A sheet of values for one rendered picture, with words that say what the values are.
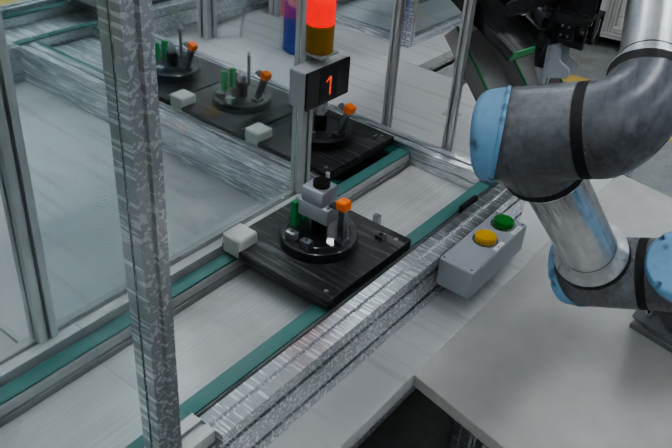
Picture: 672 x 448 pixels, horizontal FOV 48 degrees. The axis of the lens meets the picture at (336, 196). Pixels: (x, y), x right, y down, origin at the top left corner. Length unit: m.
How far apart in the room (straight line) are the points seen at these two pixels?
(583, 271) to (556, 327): 0.23
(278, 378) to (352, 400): 0.16
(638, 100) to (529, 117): 0.12
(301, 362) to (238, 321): 0.17
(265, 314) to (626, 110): 0.67
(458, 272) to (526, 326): 0.16
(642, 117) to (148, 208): 0.53
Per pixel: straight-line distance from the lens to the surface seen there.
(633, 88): 0.90
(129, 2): 0.60
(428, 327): 1.36
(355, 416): 1.19
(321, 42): 1.32
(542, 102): 0.90
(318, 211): 1.28
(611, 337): 1.45
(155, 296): 0.74
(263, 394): 1.08
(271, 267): 1.28
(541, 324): 1.42
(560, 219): 1.06
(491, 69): 1.76
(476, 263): 1.36
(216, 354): 1.20
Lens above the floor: 1.75
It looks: 32 degrees down
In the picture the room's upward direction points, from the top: 4 degrees clockwise
